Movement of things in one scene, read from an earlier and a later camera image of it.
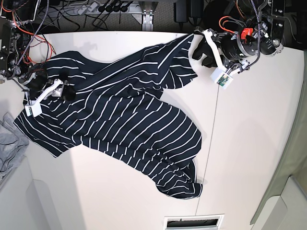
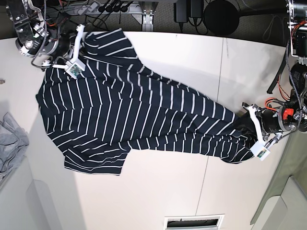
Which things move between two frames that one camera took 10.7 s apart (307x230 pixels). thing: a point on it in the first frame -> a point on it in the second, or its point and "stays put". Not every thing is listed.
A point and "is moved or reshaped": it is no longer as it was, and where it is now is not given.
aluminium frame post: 148,9 stays put
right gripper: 234,48 -> 272,120
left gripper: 39,87 -> 65,45
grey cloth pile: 13,142 stays put
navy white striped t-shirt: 119,107 is moved or reshaped
